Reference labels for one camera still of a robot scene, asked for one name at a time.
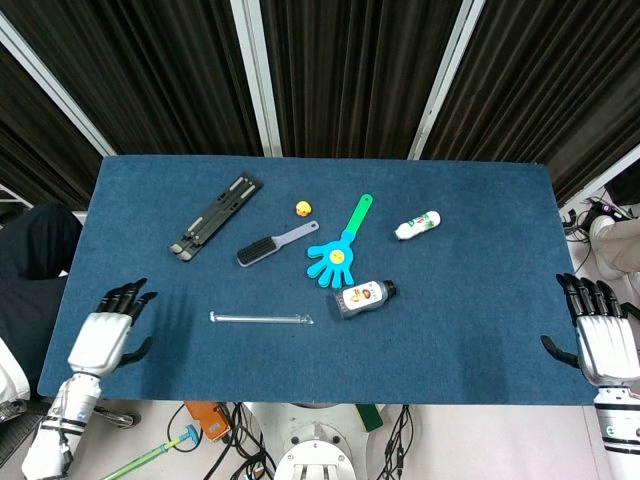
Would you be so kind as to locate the blue table cloth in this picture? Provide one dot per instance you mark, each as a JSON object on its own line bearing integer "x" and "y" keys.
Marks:
{"x": 320, "y": 350}

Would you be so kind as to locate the small white bottle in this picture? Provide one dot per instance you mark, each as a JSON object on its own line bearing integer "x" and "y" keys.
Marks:
{"x": 417, "y": 225}

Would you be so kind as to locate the person in beige clothes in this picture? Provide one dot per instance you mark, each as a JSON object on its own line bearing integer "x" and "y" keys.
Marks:
{"x": 617, "y": 245}

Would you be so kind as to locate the black folding laptop stand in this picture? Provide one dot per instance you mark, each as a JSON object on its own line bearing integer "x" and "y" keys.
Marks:
{"x": 215, "y": 217}

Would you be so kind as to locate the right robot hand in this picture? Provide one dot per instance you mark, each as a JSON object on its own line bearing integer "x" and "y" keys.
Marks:
{"x": 602, "y": 345}

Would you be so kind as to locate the grey black hairbrush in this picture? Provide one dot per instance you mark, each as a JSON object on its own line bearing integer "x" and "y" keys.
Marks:
{"x": 275, "y": 245}

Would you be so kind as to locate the green flat board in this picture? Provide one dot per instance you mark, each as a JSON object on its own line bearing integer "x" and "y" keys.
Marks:
{"x": 370, "y": 417}

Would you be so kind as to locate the blue green hand clapper toy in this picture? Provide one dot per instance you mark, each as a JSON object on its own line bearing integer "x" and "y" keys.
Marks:
{"x": 335, "y": 252}

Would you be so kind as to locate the small yellow rubber duck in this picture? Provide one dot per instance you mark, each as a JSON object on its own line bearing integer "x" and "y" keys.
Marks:
{"x": 303, "y": 209}

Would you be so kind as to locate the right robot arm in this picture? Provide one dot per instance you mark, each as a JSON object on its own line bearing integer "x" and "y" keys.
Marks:
{"x": 617, "y": 425}

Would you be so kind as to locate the white robot torso base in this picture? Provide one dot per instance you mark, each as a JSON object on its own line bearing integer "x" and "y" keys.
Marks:
{"x": 312, "y": 445}

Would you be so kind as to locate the dark bottle with label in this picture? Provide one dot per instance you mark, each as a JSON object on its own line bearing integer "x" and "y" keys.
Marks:
{"x": 362, "y": 297}

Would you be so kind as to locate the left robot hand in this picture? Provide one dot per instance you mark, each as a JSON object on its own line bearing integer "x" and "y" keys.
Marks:
{"x": 100, "y": 340}

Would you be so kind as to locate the black office chair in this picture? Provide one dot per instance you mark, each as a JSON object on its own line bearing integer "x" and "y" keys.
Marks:
{"x": 35, "y": 280}

